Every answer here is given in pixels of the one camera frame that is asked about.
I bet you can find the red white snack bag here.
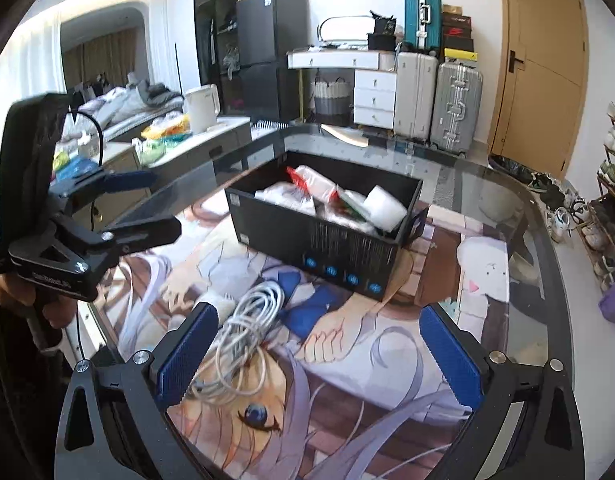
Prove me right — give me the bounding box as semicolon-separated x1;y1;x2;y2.
286;165;339;204

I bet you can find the black refrigerator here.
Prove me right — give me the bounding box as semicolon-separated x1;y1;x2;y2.
237;0;309;122

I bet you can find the person's left hand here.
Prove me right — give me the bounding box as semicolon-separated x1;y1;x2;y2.
0;274;78;330

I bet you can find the white foam wrap roll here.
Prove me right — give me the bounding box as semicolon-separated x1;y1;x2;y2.
363;185;407;232

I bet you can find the white hard suitcase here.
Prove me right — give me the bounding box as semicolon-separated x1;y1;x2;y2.
393;52;437;143

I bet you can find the wooden door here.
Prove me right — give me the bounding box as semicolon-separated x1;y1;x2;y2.
489;0;589;178

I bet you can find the white cable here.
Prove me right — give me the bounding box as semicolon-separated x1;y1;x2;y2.
187;279;287;406

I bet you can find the white electric kettle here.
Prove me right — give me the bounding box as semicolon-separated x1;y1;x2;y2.
185;84;221;133

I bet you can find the stack of shoe boxes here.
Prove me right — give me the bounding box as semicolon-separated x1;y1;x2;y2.
442;4;478;64

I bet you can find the silver aluminium suitcase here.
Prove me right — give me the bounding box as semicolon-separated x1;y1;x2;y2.
429;62;483;155

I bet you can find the grey white woven basket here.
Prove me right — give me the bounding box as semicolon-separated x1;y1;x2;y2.
312;77;352;126

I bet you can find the black cardboard storage box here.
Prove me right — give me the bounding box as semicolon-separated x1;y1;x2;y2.
225;151;423;300

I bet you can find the anime print table mat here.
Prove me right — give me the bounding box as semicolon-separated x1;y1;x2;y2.
96;194;509;479

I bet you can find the white drawer desk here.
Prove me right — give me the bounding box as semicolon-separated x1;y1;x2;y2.
287;48;396;130

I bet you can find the oval desk mirror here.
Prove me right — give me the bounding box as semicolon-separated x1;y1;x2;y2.
316;14;375;47

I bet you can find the shoe rack with shoes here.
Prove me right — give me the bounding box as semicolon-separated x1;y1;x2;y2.
579;102;615;292

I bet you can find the white printed plastic pouch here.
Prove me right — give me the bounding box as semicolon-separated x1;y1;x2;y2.
254;182;316;216

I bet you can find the teal hard suitcase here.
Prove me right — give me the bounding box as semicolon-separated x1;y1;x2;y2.
404;0;442;58

